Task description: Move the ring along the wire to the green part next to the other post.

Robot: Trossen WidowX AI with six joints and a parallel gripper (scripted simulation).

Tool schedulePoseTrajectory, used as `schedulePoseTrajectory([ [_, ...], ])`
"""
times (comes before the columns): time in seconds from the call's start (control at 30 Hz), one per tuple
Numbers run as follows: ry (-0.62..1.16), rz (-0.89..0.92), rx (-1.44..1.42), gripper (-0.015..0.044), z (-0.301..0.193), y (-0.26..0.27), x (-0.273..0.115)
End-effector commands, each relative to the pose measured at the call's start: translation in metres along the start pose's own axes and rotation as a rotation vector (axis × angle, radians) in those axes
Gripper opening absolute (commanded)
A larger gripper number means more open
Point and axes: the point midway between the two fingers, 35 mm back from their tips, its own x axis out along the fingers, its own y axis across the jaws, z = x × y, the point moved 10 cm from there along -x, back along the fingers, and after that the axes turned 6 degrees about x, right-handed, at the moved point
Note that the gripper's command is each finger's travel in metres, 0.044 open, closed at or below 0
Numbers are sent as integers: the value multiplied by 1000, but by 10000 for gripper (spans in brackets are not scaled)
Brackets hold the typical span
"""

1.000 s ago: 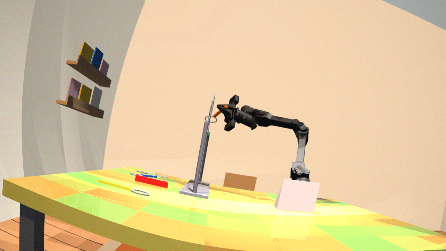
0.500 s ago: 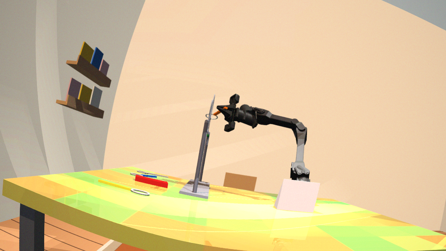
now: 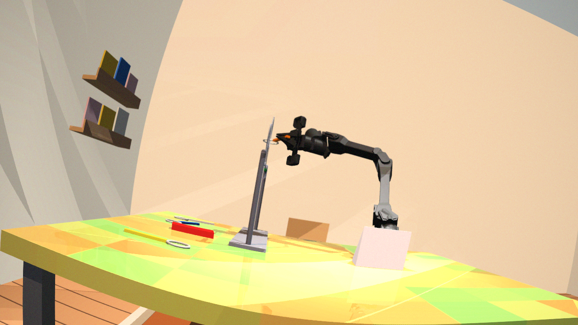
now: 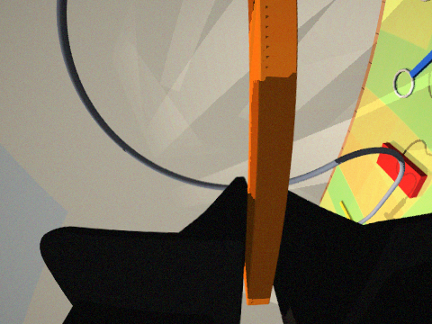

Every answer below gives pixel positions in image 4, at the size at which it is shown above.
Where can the yellow handle with white loop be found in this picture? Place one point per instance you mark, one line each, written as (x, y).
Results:
(345, 210)

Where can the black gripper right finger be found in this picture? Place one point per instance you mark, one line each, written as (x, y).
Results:
(330, 268)

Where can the white ring with blue handle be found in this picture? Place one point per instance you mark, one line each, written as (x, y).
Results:
(413, 73)

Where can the red rectangular block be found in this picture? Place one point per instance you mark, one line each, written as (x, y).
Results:
(413, 178)

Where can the orange bar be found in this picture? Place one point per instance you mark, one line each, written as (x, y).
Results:
(273, 52)

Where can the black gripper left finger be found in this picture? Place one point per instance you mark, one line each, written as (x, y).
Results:
(199, 270)

